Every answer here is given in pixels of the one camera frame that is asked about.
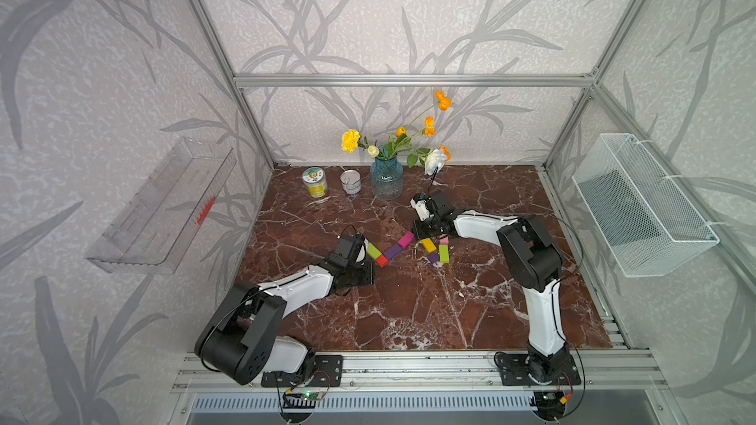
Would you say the yellow block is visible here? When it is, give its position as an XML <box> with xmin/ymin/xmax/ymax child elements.
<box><xmin>421</xmin><ymin>238</ymin><xmax>437</xmax><ymax>254</ymax></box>

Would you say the lime green block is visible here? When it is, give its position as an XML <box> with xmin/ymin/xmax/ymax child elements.
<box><xmin>438</xmin><ymin>244</ymin><xmax>450</xmax><ymax>264</ymax></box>
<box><xmin>367</xmin><ymin>242</ymin><xmax>382</xmax><ymax>260</ymax></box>

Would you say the magenta block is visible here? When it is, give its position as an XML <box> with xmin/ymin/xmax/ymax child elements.
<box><xmin>398</xmin><ymin>231</ymin><xmax>415</xmax><ymax>249</ymax></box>

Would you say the large purple block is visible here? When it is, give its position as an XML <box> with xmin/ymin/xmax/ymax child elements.
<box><xmin>383</xmin><ymin>244</ymin><xmax>403</xmax><ymax>261</ymax></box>

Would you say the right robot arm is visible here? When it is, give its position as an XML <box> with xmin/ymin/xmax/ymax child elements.
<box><xmin>411</xmin><ymin>192</ymin><xmax>572</xmax><ymax>385</ymax></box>

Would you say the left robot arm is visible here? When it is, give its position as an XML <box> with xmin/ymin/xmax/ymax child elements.
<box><xmin>194</xmin><ymin>233</ymin><xmax>375</xmax><ymax>386</ymax></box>

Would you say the yellow orange flower bouquet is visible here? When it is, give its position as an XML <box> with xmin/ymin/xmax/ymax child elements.
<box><xmin>341</xmin><ymin>91</ymin><xmax>453</xmax><ymax>176</ymax></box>

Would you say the blue glass vase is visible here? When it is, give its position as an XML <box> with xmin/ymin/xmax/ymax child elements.
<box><xmin>370</xmin><ymin>157</ymin><xmax>404</xmax><ymax>201</ymax></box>

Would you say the white tin can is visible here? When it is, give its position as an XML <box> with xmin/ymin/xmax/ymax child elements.
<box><xmin>340</xmin><ymin>169</ymin><xmax>362</xmax><ymax>196</ymax></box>

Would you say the yellow green tin can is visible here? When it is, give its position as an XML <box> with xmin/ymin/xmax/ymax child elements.
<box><xmin>302</xmin><ymin>167</ymin><xmax>328</xmax><ymax>199</ymax></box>

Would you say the left circuit board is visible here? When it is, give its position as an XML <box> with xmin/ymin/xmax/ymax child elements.
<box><xmin>282</xmin><ymin>389</ymin><xmax>330</xmax><ymax>409</ymax></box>

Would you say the circuit board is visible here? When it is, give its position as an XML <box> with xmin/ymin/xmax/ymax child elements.
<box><xmin>282</xmin><ymin>389</ymin><xmax>330</xmax><ymax>409</ymax></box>
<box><xmin>531</xmin><ymin>391</ymin><xmax>572</xmax><ymax>421</ymax></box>

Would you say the right circuit board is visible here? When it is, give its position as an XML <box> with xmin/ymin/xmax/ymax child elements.
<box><xmin>531</xmin><ymin>391</ymin><xmax>572</xmax><ymax>421</ymax></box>

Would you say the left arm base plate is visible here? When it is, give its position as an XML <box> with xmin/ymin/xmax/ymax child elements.
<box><xmin>261</xmin><ymin>353</ymin><xmax>344</xmax><ymax>388</ymax></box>

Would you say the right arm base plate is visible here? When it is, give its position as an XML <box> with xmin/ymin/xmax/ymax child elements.
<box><xmin>493</xmin><ymin>351</ymin><xmax>582</xmax><ymax>387</ymax></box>

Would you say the clear plastic wall shelf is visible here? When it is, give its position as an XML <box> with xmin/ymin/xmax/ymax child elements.
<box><xmin>85</xmin><ymin>137</ymin><xmax>237</xmax><ymax>275</ymax></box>

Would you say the white wire mesh basket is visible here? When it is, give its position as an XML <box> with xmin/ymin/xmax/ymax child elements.
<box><xmin>572</xmin><ymin>133</ymin><xmax>720</xmax><ymax>277</ymax></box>

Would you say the aluminium frame post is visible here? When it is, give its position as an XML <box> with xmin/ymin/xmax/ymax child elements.
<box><xmin>187</xmin><ymin>0</ymin><xmax>277</xmax><ymax>170</ymax></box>

